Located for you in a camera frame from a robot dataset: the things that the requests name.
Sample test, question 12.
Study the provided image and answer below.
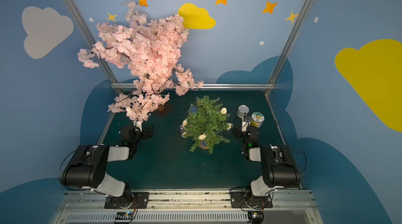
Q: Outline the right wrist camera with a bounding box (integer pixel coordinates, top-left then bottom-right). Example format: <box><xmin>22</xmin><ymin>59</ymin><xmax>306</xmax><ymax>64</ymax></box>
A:
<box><xmin>241</xmin><ymin>119</ymin><xmax>250</xmax><ymax>132</ymax></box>

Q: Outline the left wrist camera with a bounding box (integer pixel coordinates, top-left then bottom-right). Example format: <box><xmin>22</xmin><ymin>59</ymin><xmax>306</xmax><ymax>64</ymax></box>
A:
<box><xmin>133</xmin><ymin>121</ymin><xmax>142</xmax><ymax>132</ymax></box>

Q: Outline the right aluminium post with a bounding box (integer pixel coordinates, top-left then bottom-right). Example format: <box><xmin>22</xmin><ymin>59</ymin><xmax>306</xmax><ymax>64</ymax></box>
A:
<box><xmin>267</xmin><ymin>0</ymin><xmax>315</xmax><ymax>90</ymax></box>

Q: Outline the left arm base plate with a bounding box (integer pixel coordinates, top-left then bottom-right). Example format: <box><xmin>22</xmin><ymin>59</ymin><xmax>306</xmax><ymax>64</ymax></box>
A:
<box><xmin>104</xmin><ymin>192</ymin><xmax>149</xmax><ymax>209</ymax></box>

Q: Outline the small green christmas tree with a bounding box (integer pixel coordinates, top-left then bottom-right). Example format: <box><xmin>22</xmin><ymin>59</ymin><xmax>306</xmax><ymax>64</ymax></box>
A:
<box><xmin>181</xmin><ymin>95</ymin><xmax>233</xmax><ymax>155</ymax></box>

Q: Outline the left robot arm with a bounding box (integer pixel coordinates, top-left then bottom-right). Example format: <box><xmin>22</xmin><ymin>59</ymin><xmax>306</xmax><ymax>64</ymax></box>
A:
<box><xmin>58</xmin><ymin>125</ymin><xmax>153</xmax><ymax>210</ymax></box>

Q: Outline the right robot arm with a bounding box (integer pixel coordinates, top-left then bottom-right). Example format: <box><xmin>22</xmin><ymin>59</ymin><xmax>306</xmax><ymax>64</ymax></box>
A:
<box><xmin>230</xmin><ymin>125</ymin><xmax>304</xmax><ymax>211</ymax></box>

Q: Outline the aluminium post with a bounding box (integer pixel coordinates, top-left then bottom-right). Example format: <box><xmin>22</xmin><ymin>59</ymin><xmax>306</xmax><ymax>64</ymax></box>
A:
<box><xmin>267</xmin><ymin>0</ymin><xmax>315</xmax><ymax>90</ymax></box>
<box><xmin>46</xmin><ymin>0</ymin><xmax>119</xmax><ymax>84</ymax></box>

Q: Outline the pink cherry blossom tree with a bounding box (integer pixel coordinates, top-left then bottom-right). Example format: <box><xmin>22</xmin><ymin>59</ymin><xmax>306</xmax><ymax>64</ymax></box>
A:
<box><xmin>77</xmin><ymin>1</ymin><xmax>203</xmax><ymax>122</ymax></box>

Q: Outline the silver tin can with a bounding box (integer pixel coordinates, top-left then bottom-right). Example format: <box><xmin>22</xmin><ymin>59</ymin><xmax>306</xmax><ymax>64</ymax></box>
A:
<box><xmin>237</xmin><ymin>104</ymin><xmax>250</xmax><ymax>119</ymax></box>

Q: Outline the aluminium back rail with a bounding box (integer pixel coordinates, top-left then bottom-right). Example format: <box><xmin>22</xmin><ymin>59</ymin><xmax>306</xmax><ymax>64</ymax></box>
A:
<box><xmin>111</xmin><ymin>83</ymin><xmax>275</xmax><ymax>90</ymax></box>

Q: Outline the aluminium front rail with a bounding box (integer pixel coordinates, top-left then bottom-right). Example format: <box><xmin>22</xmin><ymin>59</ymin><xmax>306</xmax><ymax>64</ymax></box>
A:
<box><xmin>51</xmin><ymin>188</ymin><xmax>323</xmax><ymax>224</ymax></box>

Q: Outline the left aluminium post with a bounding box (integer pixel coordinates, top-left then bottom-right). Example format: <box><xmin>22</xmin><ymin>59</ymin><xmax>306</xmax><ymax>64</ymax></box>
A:
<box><xmin>46</xmin><ymin>0</ymin><xmax>119</xmax><ymax>84</ymax></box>

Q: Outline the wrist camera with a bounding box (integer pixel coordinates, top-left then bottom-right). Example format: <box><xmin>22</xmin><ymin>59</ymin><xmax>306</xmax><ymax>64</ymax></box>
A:
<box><xmin>241</xmin><ymin>119</ymin><xmax>250</xmax><ymax>132</ymax></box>
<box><xmin>133</xmin><ymin>121</ymin><xmax>142</xmax><ymax>132</ymax></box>

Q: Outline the aluminium rail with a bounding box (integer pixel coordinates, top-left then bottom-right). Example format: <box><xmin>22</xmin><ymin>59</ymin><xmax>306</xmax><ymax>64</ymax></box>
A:
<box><xmin>51</xmin><ymin>188</ymin><xmax>323</xmax><ymax>224</ymax></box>
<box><xmin>111</xmin><ymin>83</ymin><xmax>275</xmax><ymax>90</ymax></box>

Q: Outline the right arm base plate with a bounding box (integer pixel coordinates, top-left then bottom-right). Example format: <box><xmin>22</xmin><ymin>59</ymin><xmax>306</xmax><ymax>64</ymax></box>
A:
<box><xmin>230</xmin><ymin>188</ymin><xmax>273</xmax><ymax>210</ymax></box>

